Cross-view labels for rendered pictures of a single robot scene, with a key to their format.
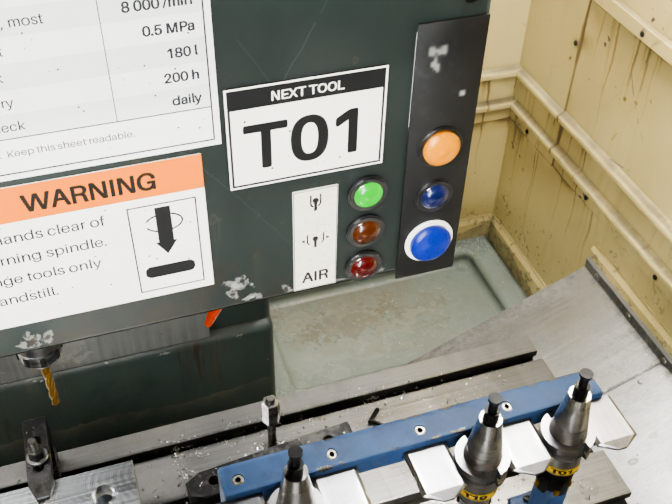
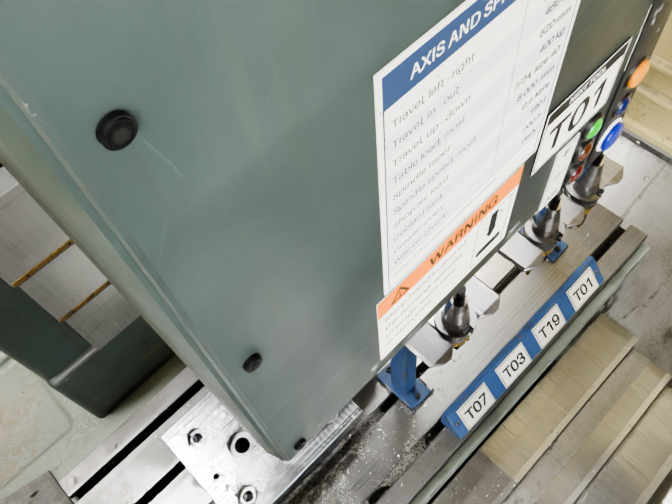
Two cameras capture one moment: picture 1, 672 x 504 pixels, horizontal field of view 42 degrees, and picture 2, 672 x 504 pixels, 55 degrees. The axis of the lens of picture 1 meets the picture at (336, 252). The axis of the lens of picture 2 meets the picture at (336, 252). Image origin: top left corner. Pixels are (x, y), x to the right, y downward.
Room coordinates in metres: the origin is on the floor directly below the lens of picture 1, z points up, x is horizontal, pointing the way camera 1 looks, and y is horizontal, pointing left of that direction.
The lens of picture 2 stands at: (0.19, 0.29, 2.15)
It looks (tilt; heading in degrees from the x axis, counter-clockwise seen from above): 61 degrees down; 344
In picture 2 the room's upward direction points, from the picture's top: 10 degrees counter-clockwise
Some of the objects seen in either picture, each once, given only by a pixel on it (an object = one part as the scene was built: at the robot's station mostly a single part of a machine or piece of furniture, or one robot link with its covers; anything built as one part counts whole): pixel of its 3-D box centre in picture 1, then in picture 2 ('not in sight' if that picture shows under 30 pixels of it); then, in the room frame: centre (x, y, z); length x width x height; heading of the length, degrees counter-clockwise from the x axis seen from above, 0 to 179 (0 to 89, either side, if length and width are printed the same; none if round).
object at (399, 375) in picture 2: not in sight; (403, 358); (0.54, 0.11, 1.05); 0.10 x 0.05 x 0.30; 20
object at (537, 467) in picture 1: (524, 448); (563, 209); (0.60, -0.22, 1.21); 0.07 x 0.05 x 0.01; 20
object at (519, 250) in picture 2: (436, 474); (522, 252); (0.56, -0.12, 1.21); 0.07 x 0.05 x 0.01; 20
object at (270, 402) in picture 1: (271, 425); not in sight; (0.81, 0.09, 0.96); 0.03 x 0.03 x 0.13
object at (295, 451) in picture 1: (295, 461); (460, 294); (0.51, 0.03, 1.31); 0.02 x 0.02 x 0.03
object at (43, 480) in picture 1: (42, 467); not in sight; (0.71, 0.41, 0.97); 0.13 x 0.03 x 0.15; 20
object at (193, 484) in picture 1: (273, 471); not in sight; (0.75, 0.08, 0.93); 0.26 x 0.05 x 0.06; 115
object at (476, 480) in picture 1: (481, 461); (543, 230); (0.58, -0.17, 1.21); 0.06 x 0.06 x 0.03
